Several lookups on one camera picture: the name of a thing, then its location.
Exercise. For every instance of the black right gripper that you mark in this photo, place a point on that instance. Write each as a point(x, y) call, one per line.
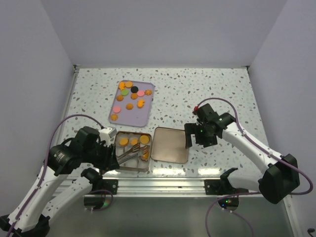
point(192, 128)

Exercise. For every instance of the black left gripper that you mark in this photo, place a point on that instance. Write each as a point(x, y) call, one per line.
point(109, 161)

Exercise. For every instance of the orange round biscuit cookie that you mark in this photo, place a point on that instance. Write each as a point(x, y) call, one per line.
point(123, 141)

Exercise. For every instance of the metal tongs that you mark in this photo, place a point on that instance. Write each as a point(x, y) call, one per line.
point(135, 151)

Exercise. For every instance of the orange flower cookie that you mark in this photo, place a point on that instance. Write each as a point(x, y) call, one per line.
point(129, 106)
point(133, 141)

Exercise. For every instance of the orange ridged cookie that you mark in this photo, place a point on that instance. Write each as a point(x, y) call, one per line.
point(145, 156)

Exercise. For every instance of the orange round cookie large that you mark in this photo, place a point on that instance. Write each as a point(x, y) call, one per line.
point(144, 139)

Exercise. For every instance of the orange animal shaped cookie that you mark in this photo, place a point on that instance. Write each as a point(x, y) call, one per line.
point(141, 103)

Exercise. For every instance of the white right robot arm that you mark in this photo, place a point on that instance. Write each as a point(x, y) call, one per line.
point(278, 173)

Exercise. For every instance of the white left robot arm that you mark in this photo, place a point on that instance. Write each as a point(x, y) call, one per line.
point(39, 209)

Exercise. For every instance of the gold cookie tin base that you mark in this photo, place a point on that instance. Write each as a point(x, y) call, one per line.
point(134, 164)

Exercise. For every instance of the gold cookie tin lid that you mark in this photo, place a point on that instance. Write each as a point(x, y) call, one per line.
point(169, 145)

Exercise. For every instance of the orange cookie bottom left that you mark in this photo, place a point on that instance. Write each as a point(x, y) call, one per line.
point(114, 117)

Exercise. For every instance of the pink round cookie lower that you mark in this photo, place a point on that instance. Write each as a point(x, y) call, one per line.
point(117, 109)

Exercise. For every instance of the pink round cookie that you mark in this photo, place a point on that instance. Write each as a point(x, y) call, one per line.
point(140, 93)
point(117, 109)

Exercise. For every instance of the brown flower cookie right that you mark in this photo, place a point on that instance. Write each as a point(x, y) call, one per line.
point(148, 92)

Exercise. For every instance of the lilac plastic tray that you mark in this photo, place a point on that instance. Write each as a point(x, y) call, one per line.
point(132, 103)

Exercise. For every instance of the pink round cookie upper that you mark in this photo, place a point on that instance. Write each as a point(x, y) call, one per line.
point(140, 93)

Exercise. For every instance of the brown round cookie left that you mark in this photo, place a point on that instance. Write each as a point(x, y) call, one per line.
point(120, 98)

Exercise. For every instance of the brown round cookie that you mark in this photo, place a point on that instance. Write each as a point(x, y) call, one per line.
point(134, 96)
point(120, 98)

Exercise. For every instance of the brown round cookie centre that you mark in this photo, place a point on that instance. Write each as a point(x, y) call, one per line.
point(134, 96)

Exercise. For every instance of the black round cookie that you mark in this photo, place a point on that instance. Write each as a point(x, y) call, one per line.
point(134, 89)

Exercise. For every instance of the green round cookie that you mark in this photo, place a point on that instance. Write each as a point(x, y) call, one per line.
point(124, 92)

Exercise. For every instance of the orange star cookie top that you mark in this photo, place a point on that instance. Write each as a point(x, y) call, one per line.
point(121, 85)

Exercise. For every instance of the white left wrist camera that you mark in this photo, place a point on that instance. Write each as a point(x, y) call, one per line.
point(107, 134)

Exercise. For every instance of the aluminium mounting rail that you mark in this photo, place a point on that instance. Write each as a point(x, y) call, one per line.
point(149, 187)

